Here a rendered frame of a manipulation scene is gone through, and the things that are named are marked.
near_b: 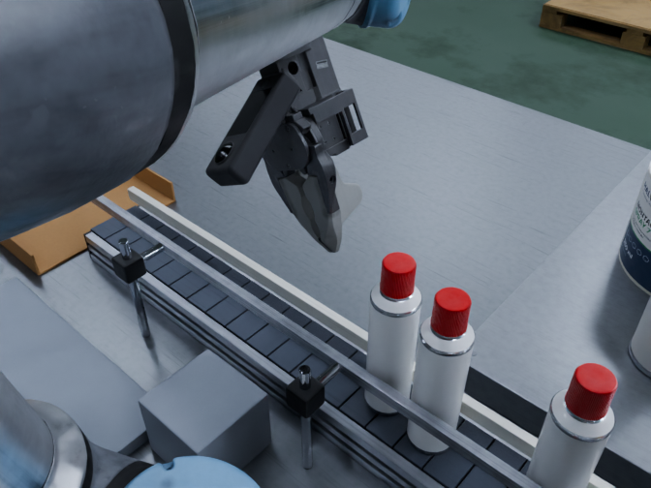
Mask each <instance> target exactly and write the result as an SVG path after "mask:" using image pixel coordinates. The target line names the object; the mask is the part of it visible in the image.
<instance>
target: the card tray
mask: <svg viewBox="0 0 651 488"><path fill-rule="evenodd" d="M133 186H134V187H136V188H137V189H139V190H141V191H142V192H144V193H145V194H147V195H149V196H150V197H152V198H154V199H156V200H157V201H159V202H160V203H162V204H164V205H165V206H168V205H170V204H172V203H174V202H175V195H174V189H173V185H172V182H171V181H169V180H168V179H167V178H165V177H163V176H161V175H160V174H158V173H156V172H155V171H153V170H151V169H150V168H145V169H144V170H142V171H141V172H139V173H138V174H136V175H135V176H133V177H132V178H131V179H130V180H128V181H126V182H124V183H123V184H121V185H119V186H117V187H116V188H114V189H112V190H111V191H109V192H107V193H105V194H104V195H103V196H104V197H106V198H108V199H109V200H111V201H112V202H114V203H115V204H117V205H118V206H120V207H121V208H123V209H124V210H127V209H129V208H131V207H133V206H135V205H136V206H138V204H136V203H135V202H133V201H132V200H130V198H129V194H128V189H129V188H131V187H133ZM110 218H112V216H111V215H109V213H107V212H106V211H104V210H103V209H101V208H100V207H98V206H97V205H95V204H94V203H92V202H91V201H90V202H88V203H86V204H84V205H83V206H82V207H80V208H78V209H76V210H74V211H72V212H70V213H68V214H66V215H63V216H61V217H59V218H57V219H54V220H52V221H50V222H47V223H45V224H43V225H40V226H38V227H36V228H34V229H30V230H28V231H26V232H24V233H21V234H19V235H17V236H14V237H11V238H9V239H6V240H4V241H1V242H0V244H1V245H3V246H4V247H5V248H6V249H7V250H9V251H10V252H11V253H12V254H13V255H14V256H16V257H17V258H18V259H19V260H21V261H22V262H23V263H24V264H25V265H26V266H28V267H29V268H30V269H31V270H32V271H33V272H35V273H36V274H37V275H38V276H40V275H42V274H44V273H45V272H47V271H49V270H50V269H52V268H54V267H55V266H57V265H59V264H61V263H63V262H65V261H66V260H68V259H71V258H73V257H75V256H76V255H78V254H80V253H82V252H84V251H86V250H88V249H87V246H86V242H85V239H84V234H85V233H87V232H89V231H90V230H91V229H92V228H94V227H96V226H98V225H99V224H101V223H103V222H104V221H106V220H108V219H110Z"/></svg>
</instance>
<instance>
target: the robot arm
mask: <svg viewBox="0 0 651 488"><path fill-rule="evenodd" d="M410 1H411V0H0V242H1V241H4V240H6V239H9V238H11V237H14V236H17V235H19V234H21V233H24V232H26V231H28V230H30V229H34V228H36V227H38V226H40V225H43V224H45V223H47V222H50V221H52V220H54V219H57V218H59V217H61V216H63V215H66V214H68V213H70V212H72V211H74V210H76V209H78V208H80V207H82V206H83V205H84V204H86V203H88V202H90V201H92V200H94V199H95V198H98V197H100V196H102V195H104V194H105V193H107V192H109V191H111V190H112V189H114V188H116V187H117V186H119V185H121V184H123V183H124V182H126V181H128V180H130V179H131V178H132V177H133V176H135V175H136V174H138V173H139V172H141V171H142V170H144V169H145V168H148V167H149V166H151V165H152V164H154V163H155V162H156V161H157V160H159V159H160V158H162V157H163V156H164V155H165V154H166V153H167V152H168V151H169V150H170V149H171V148H172V147H173V145H174V144H175V142H176V141H177V140H178V138H179V137H180V136H181V134H182V132H183V130H184V128H185V126H186V124H187V122H188V120H189V118H190V116H191V113H192V110H193V107H194V106H196V105H198V104H199V103H201V102H203V101H205V100H207V99H208V98H210V97H212V96H214V95H216V94H217V93H219V92H221V91H223V90H225V89H226V88H228V87H230V86H232V85H234V84H235V83H237V82H239V81H241V80H243V79H244V78H246V77H248V76H250V75H251V74H253V73H255V72H257V71H260V74H261V76H262V79H259V80H258V81H257V83H256V85H255V86H254V88H253V90H252V92H251V93H250V95H249V97H248V98H247V100H246V102H245V104H244V105H243V107H242V109H241V110H240V112H239V114H238V115H237V116H236V118H235V120H234V121H233V123H232V126H231V127H230V129H229V131H228V132H227V134H226V136H225V138H224V139H223V141H222V143H221V144H220V146H219V148H218V150H217V151H216V153H215V155H214V156H213V158H212V160H211V162H210V163H209V165H208V167H207V168H206V171H205V172H206V175H207V176H208V177H210V178H211V179H212V180H213V181H215V182H216V183H217V184H219V185H220V186H233V185H244V184H247V183H248V182H249V181H250V179H251V177H252V175H253V173H254V172H255V170H256V168H257V166H258V164H259V163H260V161H261V159H262V158H263V160H264V162H265V166H266V170H267V173H268V176H269V178H270V180H271V183H272V185H273V187H274V188H275V190H276V192H277V193H278V195H279V196H280V198H281V199H282V201H284V203H285V204H286V206H287V207H288V209H289V210H290V212H291V213H292V214H294V216H295V217H296V218H297V220H298V221H299V223H300V224H301V225H302V226H303V227H304V228H305V229H306V230H307V232H308V233H309V234H310V235H311V236H312V237H313V238H314V239H315V240H316V241H317V242H318V243H319V244H320V245H321V246H323V247H324V248H325V249H326V250H327V251H328V252H330V253H336V252H338V251H339V249H340V245H341V241H342V224H343V223H344V221H345V220H346V219H347V218H348V217H349V216H350V215H351V214H352V212H353V211H354V210H355V209H356V208H357V207H358V206H359V204H360V203H361V201H362V190H361V188H360V186H359V185H358V184H357V183H345V182H343V181H342V179H341V177H340V174H339V171H338V169H337V167H336V166H335V165H334V162H333V160H332V158H331V157H330V156H337V155H339V154H341V153H342V152H344V151H346V150H348V149H350V148H351V147H350V146H351V145H355V144H357V143H359V142H361V141H362V140H364V139H366V138H368V134H367V132H366V129H365V126H364V123H363V120H362V117H361V114H360V111H359V108H358V105H357V99H356V96H355V93H354V90H353V88H349V89H345V90H341V88H340V86H339V83H338V80H337V77H336V74H335V72H334V69H333V66H332V63H331V60H330V57H329V54H328V51H327V48H326V43H325V40H324V38H323V34H325V33H327V32H329V31H330V30H332V29H334V28H336V27H338V26H339V25H340V24H342V23H350V24H356V25H358V27H360V28H364V29H365V28H367V27H368V26H371V27H381V28H393V27H396V26H397V25H399V24H400V23H401V21H402V20H403V19H404V17H405V15H406V13H407V11H408V8H409V5H410ZM351 104H353V106H354V109H355V112H356V117H357V120H358V123H359V126H360V129H359V130H357V128H356V125H355V122H354V119H353V116H352V114H351V111H350V108H349V105H351ZM295 170H296V171H295ZM0 488H260V486H259V485H258V484H257V483H256V482H255V481H254V480H253V479H252V478H251V477H250V476H249V475H248V474H246V473H245V472H243V471H242V470H240V469H239V468H237V467H235V466H233V465H231V464H229V463H227V462H224V461H221V460H218V459H215V458H210V457H204V456H183V457H177V458H174V459H173V460H172V462H170V463H166V464H163V465H162V464H160V463H158V464H156V465H152V464H149V463H146V462H143V461H141V460H138V459H135V458H132V457H129V456H126V455H123V454H120V453H117V452H114V451H111V450H108V449H105V448H102V447H100V446H98V445H96V444H94V443H93V442H91V441H90V440H89V439H88V438H87V437H86V436H85V435H84V433H83V432H82V431H81V429H80V428H79V427H78V425H77V424H76V422H75V421H74V420H73V419H72V418H71V417H70V416H69V415H68V414H67V413H66V412H64V411H63V410H61V409H60V408H58V407H56V406H54V405H52V404H51V403H47V402H44V401H39V400H33V399H24V398H23V397H22V396H21V394H20V393H19V392H18V391H17V390H16V388H15V387H14V386H13V385H12V384H11V382H10V381H9V380H8V379H7V378H6V377H5V375H4V374H3V373H2V372H1V371H0Z"/></svg>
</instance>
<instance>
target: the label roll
mask: <svg viewBox="0 0 651 488"><path fill-rule="evenodd" d="M619 259H620V263H621V265H622V267H623V269H624V271H625V272H626V274H627V275H628V276H629V278H630V279H631V280H632V281H633V282H634V283H635V284H636V285H637V286H638V287H639V288H641V289H642V290H643V291H645V292H646V293H648V294H649V295H651V162H650V165H649V167H648V170H647V172H646V175H645V177H644V180H643V183H642V186H641V189H640V191H639V194H638V197H637V200H636V202H635V207H634V210H633V212H632V215H631V218H630V221H629V223H628V225H627V228H626V231H625V233H624V236H623V239H622V242H621V245H620V248H619Z"/></svg>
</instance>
